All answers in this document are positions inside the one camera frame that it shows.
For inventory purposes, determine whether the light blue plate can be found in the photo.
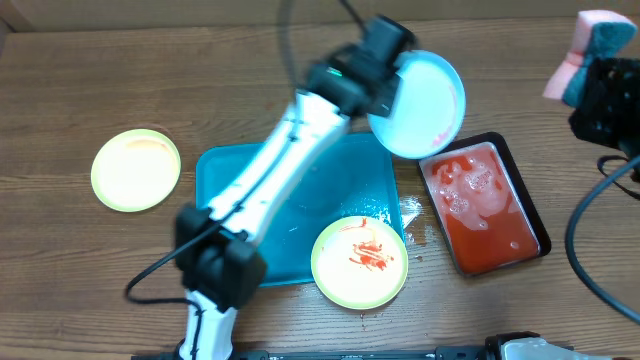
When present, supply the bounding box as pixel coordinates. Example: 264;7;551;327
368;50;466;159

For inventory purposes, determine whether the green and pink sponge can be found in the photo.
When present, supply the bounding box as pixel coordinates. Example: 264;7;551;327
543;10;638;108

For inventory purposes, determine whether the yellow plate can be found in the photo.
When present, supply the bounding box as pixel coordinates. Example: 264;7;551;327
90;128;181;212
311;216;408;310

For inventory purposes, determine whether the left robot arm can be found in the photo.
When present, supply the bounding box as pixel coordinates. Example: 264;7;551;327
172;45;406;359

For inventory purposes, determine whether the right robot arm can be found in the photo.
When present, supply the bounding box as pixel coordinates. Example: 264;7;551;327
477;58;639;360

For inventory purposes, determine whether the teal plastic tray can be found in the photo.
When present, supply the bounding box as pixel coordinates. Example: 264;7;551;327
195;132;404;288

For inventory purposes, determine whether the black tray with red water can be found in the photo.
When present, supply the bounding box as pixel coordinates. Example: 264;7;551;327
418;132;552;277

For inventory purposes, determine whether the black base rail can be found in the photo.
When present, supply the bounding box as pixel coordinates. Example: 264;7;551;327
130;343;501;360

